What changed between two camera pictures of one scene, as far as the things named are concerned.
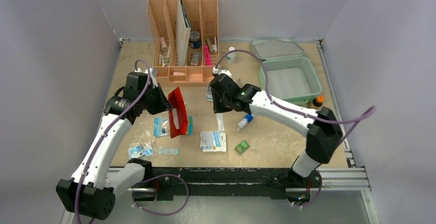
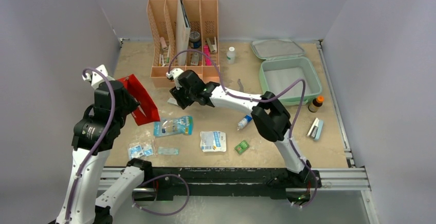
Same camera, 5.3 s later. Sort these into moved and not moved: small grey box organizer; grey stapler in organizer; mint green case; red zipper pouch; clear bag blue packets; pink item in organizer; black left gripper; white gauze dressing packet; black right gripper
Moved: red zipper pouch; black left gripper; black right gripper
Not moved: clear bag blue packets; small grey box organizer; grey stapler in organizer; white gauze dressing packet; pink item in organizer; mint green case
